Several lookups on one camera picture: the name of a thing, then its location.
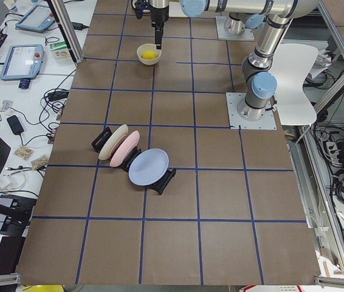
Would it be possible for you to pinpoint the bag of nuts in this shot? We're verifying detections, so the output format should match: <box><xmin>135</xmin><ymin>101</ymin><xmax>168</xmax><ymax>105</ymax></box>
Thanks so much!
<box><xmin>14</xmin><ymin>145</ymin><xmax>34</xmax><ymax>161</ymax></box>
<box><xmin>31</xmin><ymin>155</ymin><xmax>49</xmax><ymax>170</ymax></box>

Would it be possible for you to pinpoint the aluminium frame post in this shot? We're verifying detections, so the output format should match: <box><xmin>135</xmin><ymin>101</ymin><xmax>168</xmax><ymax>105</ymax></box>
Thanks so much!
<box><xmin>46</xmin><ymin>0</ymin><xmax>84</xmax><ymax>64</ymax></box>

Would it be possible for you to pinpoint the yellow lemon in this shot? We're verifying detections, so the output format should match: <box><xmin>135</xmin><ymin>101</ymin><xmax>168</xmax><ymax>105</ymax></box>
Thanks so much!
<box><xmin>142</xmin><ymin>50</ymin><xmax>158</xmax><ymax>60</ymax></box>

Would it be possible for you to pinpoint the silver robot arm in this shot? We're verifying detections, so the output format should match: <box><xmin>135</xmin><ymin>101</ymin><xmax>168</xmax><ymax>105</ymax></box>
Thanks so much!
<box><xmin>179</xmin><ymin>0</ymin><xmax>318</xmax><ymax>58</ymax></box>
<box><xmin>237</xmin><ymin>15</ymin><xmax>292</xmax><ymax>121</ymax></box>

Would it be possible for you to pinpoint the far teach pendant tablet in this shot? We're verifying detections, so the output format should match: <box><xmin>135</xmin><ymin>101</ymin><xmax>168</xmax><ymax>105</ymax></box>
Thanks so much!
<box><xmin>15</xmin><ymin>5</ymin><xmax>55</xmax><ymax>33</ymax></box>

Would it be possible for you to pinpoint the lavender blue plate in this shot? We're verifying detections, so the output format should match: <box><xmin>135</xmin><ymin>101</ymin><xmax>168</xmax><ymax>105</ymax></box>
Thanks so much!
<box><xmin>128</xmin><ymin>148</ymin><xmax>169</xmax><ymax>186</ymax></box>

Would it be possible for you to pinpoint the teach pendant tablet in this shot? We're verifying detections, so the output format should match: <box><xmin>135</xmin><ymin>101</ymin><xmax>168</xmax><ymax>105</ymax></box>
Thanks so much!
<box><xmin>0</xmin><ymin>44</ymin><xmax>44</xmax><ymax>81</ymax></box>
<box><xmin>15</xmin><ymin>5</ymin><xmax>55</xmax><ymax>33</ymax></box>

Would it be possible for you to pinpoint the green white small box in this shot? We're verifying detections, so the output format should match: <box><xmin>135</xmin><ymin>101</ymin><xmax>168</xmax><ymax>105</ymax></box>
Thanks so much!
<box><xmin>49</xmin><ymin>41</ymin><xmax>71</xmax><ymax>60</ymax></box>

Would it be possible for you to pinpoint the cream plate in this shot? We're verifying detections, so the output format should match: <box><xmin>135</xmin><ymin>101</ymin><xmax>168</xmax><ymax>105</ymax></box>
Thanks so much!
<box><xmin>98</xmin><ymin>124</ymin><xmax>128</xmax><ymax>161</ymax></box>

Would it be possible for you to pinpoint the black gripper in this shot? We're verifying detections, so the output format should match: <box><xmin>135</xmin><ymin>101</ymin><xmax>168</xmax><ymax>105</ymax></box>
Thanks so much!
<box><xmin>150</xmin><ymin>6</ymin><xmax>169</xmax><ymax>50</ymax></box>

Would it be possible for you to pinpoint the black dish rack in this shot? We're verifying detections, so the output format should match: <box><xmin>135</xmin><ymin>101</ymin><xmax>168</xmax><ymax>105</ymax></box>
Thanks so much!
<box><xmin>91</xmin><ymin>124</ymin><xmax>176</xmax><ymax>195</ymax></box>

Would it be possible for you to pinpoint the white moulded chair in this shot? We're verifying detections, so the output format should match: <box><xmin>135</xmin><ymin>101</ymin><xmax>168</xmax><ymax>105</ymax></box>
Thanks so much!
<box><xmin>269</xmin><ymin>43</ymin><xmax>318</xmax><ymax>126</ymax></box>

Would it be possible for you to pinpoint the black power adapter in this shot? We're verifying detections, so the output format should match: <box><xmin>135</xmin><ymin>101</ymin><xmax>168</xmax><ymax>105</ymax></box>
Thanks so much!
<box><xmin>7</xmin><ymin>115</ymin><xmax>24</xmax><ymax>135</ymax></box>

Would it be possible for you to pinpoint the white ribbed bowl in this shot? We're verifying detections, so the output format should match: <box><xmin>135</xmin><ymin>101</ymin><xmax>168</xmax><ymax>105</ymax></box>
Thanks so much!
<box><xmin>137</xmin><ymin>43</ymin><xmax>162</xmax><ymax>66</ymax></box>

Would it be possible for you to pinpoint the pink plate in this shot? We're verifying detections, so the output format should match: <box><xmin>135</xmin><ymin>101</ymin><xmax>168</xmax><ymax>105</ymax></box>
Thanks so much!
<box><xmin>109</xmin><ymin>130</ymin><xmax>140</xmax><ymax>167</ymax></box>

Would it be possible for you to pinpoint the near teach pendant tablet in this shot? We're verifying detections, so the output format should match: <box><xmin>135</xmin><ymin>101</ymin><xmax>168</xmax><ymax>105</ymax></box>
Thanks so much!
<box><xmin>0</xmin><ymin>44</ymin><xmax>44</xmax><ymax>81</ymax></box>

